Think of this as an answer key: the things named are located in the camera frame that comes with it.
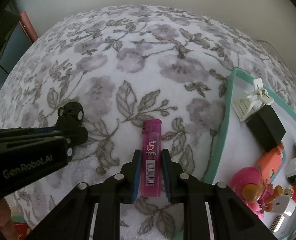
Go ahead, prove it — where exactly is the black toy car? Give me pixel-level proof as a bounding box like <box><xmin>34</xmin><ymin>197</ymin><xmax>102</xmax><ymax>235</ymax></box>
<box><xmin>55</xmin><ymin>102</ymin><xmax>88</xmax><ymax>162</ymax></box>

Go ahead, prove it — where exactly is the purple lighter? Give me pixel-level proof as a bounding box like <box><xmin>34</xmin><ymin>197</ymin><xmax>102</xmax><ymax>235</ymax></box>
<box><xmin>141</xmin><ymin>119</ymin><xmax>162</xmax><ymax>198</ymax></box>

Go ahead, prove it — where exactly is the pink helmet dog toy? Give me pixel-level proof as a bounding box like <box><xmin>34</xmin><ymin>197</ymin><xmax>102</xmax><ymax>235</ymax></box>
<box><xmin>229</xmin><ymin>167</ymin><xmax>283</xmax><ymax>220</ymax></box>

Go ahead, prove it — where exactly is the white plastic clip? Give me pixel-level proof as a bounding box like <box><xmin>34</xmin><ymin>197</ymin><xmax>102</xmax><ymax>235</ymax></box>
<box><xmin>232</xmin><ymin>78</ymin><xmax>274</xmax><ymax>122</ymax></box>

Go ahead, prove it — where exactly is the orange blue toy case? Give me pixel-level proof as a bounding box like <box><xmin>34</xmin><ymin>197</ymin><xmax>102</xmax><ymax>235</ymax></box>
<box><xmin>255</xmin><ymin>142</ymin><xmax>286</xmax><ymax>184</ymax></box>

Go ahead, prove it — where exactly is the black power adapter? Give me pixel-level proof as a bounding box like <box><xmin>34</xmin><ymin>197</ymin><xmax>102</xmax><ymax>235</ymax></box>
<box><xmin>246</xmin><ymin>105</ymin><xmax>286</xmax><ymax>152</ymax></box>

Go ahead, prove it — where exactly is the white USB charger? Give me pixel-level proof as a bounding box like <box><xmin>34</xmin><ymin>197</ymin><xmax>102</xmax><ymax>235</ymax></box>
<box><xmin>272</xmin><ymin>195</ymin><xmax>296</xmax><ymax>217</ymax></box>

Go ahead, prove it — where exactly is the person's left hand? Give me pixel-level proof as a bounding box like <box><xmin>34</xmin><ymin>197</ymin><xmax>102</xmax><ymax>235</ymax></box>
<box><xmin>0</xmin><ymin>198</ymin><xmax>17</xmax><ymax>239</ymax></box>

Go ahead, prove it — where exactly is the teal shallow box tray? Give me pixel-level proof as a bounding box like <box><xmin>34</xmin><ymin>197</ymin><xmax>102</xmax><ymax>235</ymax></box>
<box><xmin>200</xmin><ymin>68</ymin><xmax>296</xmax><ymax>240</ymax></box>

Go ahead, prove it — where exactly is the floral grey white blanket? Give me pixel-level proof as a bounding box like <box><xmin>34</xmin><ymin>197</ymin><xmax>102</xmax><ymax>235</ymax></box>
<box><xmin>0</xmin><ymin>5</ymin><xmax>296</xmax><ymax>228</ymax></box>

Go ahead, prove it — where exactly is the pink board at wall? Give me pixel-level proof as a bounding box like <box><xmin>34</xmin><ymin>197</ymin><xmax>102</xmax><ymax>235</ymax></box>
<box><xmin>19</xmin><ymin>11</ymin><xmax>38</xmax><ymax>43</ymax></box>

